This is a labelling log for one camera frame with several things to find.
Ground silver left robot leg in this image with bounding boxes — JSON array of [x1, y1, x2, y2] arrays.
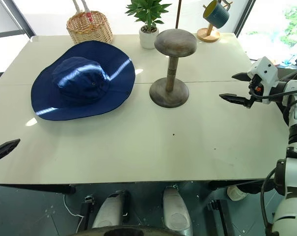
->
[[91, 190, 131, 229]]

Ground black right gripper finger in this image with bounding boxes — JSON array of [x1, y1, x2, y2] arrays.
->
[[218, 93, 249, 106], [231, 71, 251, 83]]

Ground white plant pot with pebbles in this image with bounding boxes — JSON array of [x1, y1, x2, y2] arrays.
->
[[138, 24, 160, 50]]

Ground black table frame bar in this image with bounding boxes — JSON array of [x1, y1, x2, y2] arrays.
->
[[0, 183, 77, 195], [208, 180, 278, 196]]

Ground dark wooden mushroom hat stand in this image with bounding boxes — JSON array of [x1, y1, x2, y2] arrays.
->
[[149, 29, 198, 109]]

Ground black table leg bracket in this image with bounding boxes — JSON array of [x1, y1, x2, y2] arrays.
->
[[207, 199, 231, 236], [80, 195, 95, 228]]

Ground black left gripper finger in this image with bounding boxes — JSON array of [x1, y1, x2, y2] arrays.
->
[[0, 138, 21, 166]]

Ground silver right robot leg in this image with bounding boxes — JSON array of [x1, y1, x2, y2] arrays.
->
[[162, 186, 193, 236]]

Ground green leafy artificial plant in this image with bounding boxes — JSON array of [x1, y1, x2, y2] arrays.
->
[[125, 0, 172, 32]]

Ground thin brown wooden pole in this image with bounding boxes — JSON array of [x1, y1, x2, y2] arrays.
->
[[175, 0, 183, 30]]

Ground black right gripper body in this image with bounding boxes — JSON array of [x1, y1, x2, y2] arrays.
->
[[245, 73, 264, 109]]

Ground woven wicker basket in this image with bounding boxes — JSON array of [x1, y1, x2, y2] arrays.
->
[[66, 10, 114, 45]]

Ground white shoe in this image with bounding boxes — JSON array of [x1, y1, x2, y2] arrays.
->
[[227, 185, 248, 202]]

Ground silver robot leg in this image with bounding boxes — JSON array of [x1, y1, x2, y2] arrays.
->
[[162, 186, 193, 236], [91, 190, 131, 229]]

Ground blue wide-brim fabric hat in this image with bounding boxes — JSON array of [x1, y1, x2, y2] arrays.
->
[[30, 40, 136, 121]]

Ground dark rounded robot torso shape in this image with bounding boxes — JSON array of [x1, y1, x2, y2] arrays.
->
[[74, 225, 188, 236]]

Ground thin white floor cable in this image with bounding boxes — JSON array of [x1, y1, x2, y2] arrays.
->
[[63, 193, 84, 219]]

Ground dark blue mug, yellow inside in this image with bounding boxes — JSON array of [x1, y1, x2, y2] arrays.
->
[[202, 0, 231, 30]]

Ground light wooden mug tree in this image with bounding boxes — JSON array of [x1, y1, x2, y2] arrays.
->
[[196, 0, 234, 43]]

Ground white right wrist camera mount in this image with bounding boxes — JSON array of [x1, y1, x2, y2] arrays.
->
[[246, 56, 279, 96]]

